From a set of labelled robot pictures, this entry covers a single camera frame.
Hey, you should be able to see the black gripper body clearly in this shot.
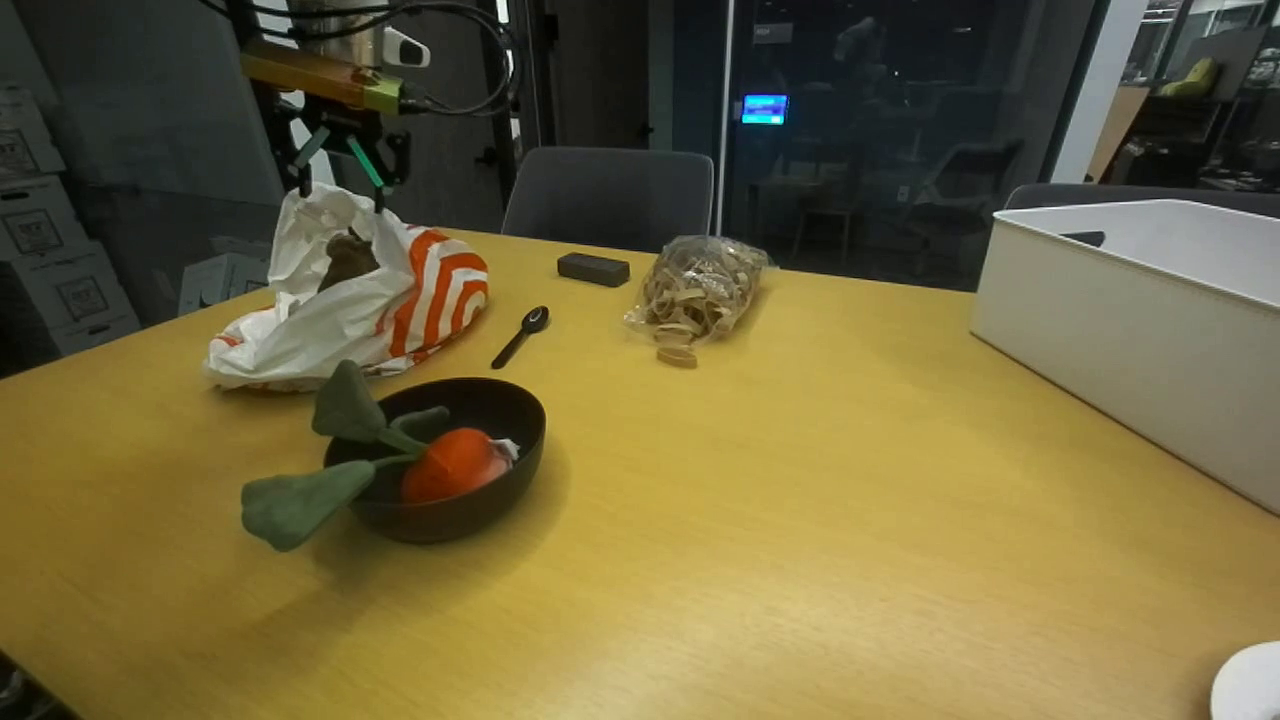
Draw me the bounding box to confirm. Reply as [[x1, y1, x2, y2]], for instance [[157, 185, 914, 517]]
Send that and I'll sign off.
[[269, 83, 413, 157]]

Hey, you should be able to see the brown plush toy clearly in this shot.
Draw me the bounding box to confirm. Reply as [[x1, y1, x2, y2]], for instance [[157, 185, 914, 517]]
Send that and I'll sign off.
[[317, 227, 385, 291]]

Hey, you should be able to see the white and orange plastic bag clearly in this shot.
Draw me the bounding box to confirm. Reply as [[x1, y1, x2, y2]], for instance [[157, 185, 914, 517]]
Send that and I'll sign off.
[[199, 181, 495, 397]]

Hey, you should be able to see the black bowl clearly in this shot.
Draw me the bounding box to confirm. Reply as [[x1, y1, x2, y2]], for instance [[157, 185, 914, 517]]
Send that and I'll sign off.
[[321, 376, 553, 549]]

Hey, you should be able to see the clear bag of nuts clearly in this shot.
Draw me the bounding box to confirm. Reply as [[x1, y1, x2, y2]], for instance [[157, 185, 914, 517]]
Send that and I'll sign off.
[[626, 231, 777, 351]]

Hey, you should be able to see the black plastic spoon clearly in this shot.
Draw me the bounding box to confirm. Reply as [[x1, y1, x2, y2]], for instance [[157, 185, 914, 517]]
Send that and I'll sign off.
[[487, 306, 553, 371]]

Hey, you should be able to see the grey office chair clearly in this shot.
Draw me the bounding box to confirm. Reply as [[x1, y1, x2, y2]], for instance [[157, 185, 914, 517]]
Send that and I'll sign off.
[[499, 146, 722, 257]]

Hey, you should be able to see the small black rectangular box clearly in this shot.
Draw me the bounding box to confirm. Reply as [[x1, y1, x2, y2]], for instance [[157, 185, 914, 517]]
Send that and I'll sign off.
[[553, 247, 634, 291]]

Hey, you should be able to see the grey storage crate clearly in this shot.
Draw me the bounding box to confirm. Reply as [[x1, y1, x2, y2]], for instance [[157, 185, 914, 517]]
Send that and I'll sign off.
[[0, 80, 70, 185], [0, 235, 146, 369], [0, 173, 96, 271]]

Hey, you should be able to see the glowing blue screen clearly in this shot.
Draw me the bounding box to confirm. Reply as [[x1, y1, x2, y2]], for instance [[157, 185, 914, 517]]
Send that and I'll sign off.
[[741, 91, 792, 131]]

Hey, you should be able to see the white rectangular box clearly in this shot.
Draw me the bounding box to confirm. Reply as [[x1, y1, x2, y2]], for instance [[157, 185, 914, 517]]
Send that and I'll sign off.
[[968, 198, 1280, 517]]

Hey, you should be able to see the white plate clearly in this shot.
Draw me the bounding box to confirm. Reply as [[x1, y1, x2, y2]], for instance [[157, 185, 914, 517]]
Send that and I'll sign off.
[[1210, 637, 1280, 720]]

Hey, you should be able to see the yellow wrist camera mount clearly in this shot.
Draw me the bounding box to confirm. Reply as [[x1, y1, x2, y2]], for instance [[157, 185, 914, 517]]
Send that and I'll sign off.
[[246, 46, 404, 115]]

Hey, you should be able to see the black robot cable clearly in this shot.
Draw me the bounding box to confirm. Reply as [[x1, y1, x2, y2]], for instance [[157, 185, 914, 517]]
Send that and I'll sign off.
[[198, 0, 526, 124]]

